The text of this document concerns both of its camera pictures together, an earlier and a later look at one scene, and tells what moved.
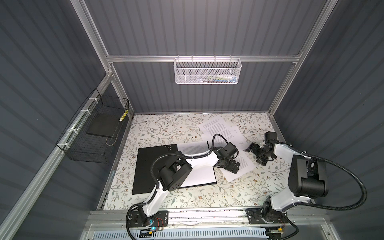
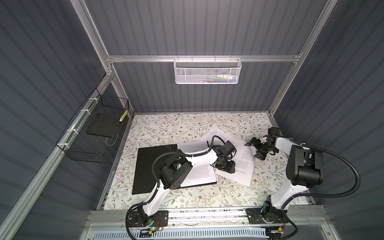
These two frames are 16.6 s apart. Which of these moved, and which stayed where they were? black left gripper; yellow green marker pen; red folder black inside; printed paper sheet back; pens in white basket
Moved: printed paper sheet back
Stayed: red folder black inside; black left gripper; yellow green marker pen; pens in white basket
